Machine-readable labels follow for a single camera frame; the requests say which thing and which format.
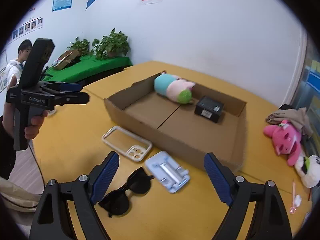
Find person's left hand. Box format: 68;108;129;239
24;110;48;140

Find beige cloth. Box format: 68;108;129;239
265;107;313;138

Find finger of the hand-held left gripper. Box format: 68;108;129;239
65;92;90;105
61;82;83;92

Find green table cloth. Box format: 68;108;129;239
46;55;133;83

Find framed wall certificate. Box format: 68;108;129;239
0;67;9;92

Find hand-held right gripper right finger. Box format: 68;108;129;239
204;152;293;240

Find cream clear phone case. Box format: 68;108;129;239
102;126;153;163

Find pale blue phone stand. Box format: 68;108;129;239
145;151;191;194

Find open cardboard carton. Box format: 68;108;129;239
53;50;81;71

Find black sunglasses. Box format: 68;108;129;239
98;167;154;218

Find pink pen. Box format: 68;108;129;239
289;179;302;215

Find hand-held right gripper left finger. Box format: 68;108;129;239
30;151;120;240

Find person's beige clothing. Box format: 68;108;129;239
0;176;42;227

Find large potted plant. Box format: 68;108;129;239
92;28;130;60

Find brown cardboard box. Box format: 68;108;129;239
104;73;248;173

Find white plush toy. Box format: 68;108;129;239
294;155;320;188

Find black cable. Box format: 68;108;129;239
27;141;47;189

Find small black box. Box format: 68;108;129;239
194;95;225;123

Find teal pink green plush toy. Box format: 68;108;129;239
153;71;196;105

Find small potted plant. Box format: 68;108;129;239
66;37;90;57

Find row of wall photos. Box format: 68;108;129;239
11;17;43;42

